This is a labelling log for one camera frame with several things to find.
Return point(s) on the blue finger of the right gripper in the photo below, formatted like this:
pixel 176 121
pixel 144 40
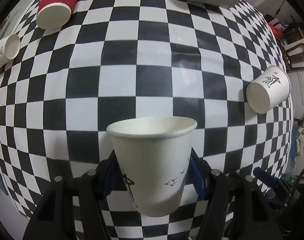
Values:
pixel 281 189

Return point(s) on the orange plastic bag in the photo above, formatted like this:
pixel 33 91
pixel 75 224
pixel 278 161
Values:
pixel 277 30

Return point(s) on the white calligraphy cup left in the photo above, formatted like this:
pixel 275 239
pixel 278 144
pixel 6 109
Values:
pixel 9 48

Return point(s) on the red ripple paper cup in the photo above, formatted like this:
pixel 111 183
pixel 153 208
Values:
pixel 53 14

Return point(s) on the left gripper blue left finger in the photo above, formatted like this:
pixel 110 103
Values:
pixel 95 186

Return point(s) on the checkered tablecloth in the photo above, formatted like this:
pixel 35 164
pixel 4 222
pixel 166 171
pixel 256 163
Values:
pixel 123 59

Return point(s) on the white calligraphy cup right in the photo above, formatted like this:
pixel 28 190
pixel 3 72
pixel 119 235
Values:
pixel 270 89

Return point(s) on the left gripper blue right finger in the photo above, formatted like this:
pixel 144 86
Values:
pixel 210 185

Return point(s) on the white calligraphy cup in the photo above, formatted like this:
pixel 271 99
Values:
pixel 9 48
pixel 270 89

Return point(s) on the white bird paper cup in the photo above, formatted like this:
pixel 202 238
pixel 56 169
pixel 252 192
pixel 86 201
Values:
pixel 153 155

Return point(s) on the wooden chair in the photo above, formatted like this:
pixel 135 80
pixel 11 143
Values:
pixel 294 58

